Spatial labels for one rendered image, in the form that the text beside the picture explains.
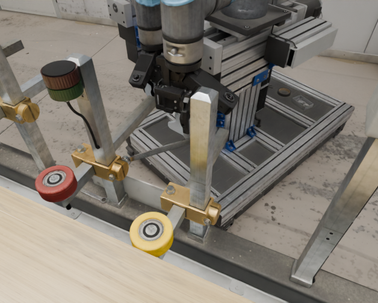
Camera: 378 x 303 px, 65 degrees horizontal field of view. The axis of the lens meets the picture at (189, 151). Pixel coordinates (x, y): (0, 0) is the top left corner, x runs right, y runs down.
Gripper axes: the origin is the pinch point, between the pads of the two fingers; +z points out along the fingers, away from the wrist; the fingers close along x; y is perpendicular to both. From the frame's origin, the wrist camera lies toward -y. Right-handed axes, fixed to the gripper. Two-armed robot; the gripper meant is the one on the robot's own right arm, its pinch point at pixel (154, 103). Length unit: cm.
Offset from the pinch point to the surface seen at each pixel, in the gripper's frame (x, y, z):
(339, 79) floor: -67, 199, 83
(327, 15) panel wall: -41, 237, 44
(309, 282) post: -56, -32, 11
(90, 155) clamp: 0.4, -30.8, -4.3
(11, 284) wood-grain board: -9, -62, -7
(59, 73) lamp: -5.4, -36.3, -31.2
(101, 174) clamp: -3.5, -32.8, -0.9
